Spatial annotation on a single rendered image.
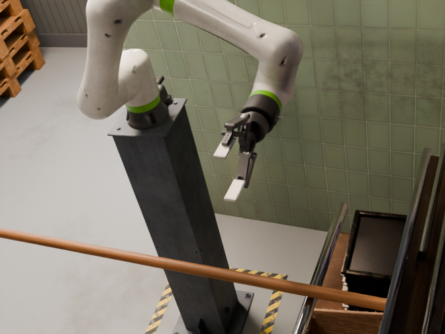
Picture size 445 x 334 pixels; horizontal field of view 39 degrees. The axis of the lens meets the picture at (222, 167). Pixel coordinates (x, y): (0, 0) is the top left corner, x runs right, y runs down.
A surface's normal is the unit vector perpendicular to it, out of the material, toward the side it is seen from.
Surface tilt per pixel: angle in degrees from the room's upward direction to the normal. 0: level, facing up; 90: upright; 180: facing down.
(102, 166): 0
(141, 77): 88
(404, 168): 90
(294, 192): 90
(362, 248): 0
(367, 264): 0
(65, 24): 90
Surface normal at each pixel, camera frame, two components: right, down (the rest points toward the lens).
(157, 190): -0.30, 0.67
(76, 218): -0.18, -0.73
